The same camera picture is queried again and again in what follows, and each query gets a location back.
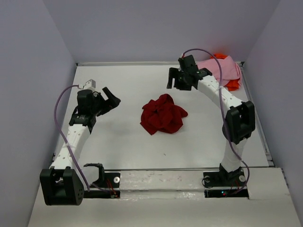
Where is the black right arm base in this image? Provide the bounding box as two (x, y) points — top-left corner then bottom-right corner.
(201, 168), (249, 198)

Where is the pink t shirt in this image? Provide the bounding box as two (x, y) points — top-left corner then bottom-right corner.
(197, 54), (242, 91)

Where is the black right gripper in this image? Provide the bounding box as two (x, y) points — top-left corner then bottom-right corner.
(166, 68), (191, 91)

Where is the orange t shirt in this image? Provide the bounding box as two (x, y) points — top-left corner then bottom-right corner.
(214, 53), (242, 91)

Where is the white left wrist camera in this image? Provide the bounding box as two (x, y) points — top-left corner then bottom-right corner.
(78, 79), (96, 91)

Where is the dark red t shirt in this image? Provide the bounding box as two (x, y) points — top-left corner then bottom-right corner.
(140, 94), (188, 135)

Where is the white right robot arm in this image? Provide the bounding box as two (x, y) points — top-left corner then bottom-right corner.
(167, 55), (256, 189)

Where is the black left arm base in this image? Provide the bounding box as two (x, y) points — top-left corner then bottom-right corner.
(83, 163), (121, 199)

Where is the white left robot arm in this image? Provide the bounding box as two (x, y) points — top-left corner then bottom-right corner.
(40, 85), (121, 206)

